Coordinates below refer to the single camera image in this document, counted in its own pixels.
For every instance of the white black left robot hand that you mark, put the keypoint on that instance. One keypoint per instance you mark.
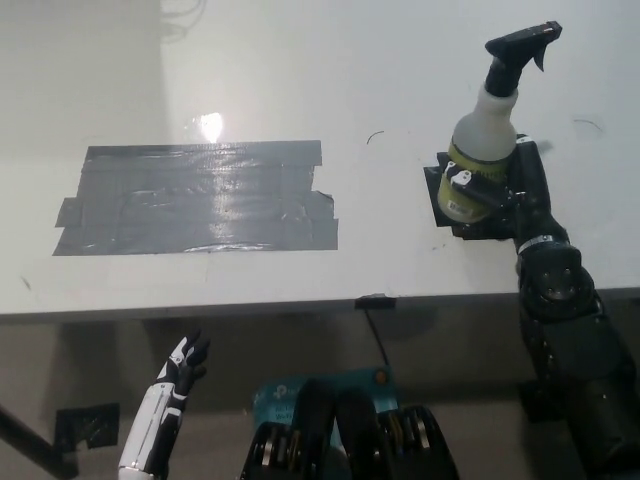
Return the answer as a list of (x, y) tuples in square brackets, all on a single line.
[(165, 405)]

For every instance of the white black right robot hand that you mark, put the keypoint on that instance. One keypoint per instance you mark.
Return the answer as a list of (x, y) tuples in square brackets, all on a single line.
[(532, 190)]

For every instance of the spray bottle with black trigger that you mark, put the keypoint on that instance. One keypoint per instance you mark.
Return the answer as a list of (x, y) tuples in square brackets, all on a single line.
[(480, 135)]

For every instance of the square black tape patch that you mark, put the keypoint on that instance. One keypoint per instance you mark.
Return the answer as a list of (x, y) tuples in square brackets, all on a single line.
[(482, 230)]

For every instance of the dark diagonal table leg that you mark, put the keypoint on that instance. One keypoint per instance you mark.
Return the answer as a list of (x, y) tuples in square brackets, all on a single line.
[(30, 440)]

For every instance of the small black table edge clip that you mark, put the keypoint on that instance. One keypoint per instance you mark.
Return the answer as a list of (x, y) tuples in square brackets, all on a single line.
[(375, 302)]

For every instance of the large grey tape patch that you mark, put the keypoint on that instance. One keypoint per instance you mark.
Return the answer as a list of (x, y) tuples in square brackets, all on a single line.
[(200, 200)]

